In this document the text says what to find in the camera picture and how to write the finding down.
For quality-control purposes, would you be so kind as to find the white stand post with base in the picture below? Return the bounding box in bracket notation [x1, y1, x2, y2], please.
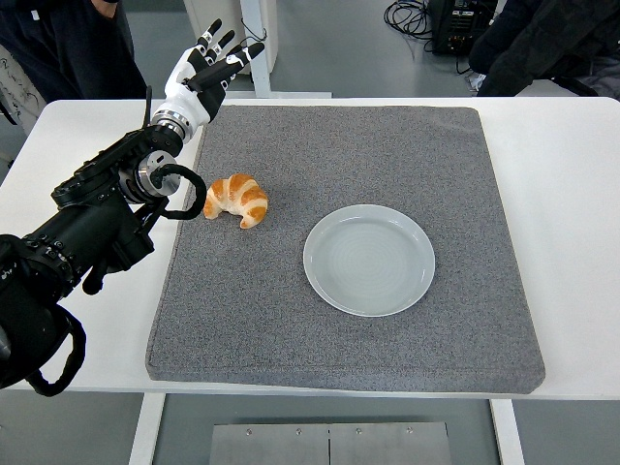
[240, 0, 333, 100]

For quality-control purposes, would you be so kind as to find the golden croissant bread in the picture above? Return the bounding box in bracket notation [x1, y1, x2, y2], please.
[202, 172, 269, 230]

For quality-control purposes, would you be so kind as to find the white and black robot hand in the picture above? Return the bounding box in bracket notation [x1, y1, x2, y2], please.
[153, 18, 266, 129]

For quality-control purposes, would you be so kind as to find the grey felt mat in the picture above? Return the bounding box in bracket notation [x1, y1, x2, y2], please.
[144, 104, 546, 394]

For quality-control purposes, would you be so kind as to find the white table leg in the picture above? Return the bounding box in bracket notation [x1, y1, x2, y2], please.
[488, 398, 526, 465]
[128, 392, 167, 465]

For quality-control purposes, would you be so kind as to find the person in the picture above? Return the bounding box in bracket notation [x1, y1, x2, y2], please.
[0, 46, 47, 128]
[0, 0, 148, 103]

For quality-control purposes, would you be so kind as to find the grey metal plate with screws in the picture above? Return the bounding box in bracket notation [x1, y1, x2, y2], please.
[208, 421, 454, 465]

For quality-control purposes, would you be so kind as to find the black cable bundle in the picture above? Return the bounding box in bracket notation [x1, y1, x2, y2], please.
[384, 0, 435, 53]

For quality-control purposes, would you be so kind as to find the black electronics box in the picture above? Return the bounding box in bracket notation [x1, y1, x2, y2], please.
[429, 0, 500, 55]

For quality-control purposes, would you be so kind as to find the black jacket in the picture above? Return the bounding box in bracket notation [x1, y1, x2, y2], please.
[468, 0, 620, 98]

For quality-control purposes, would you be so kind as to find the pale grey round plate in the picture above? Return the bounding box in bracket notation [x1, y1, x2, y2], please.
[302, 203, 437, 319]

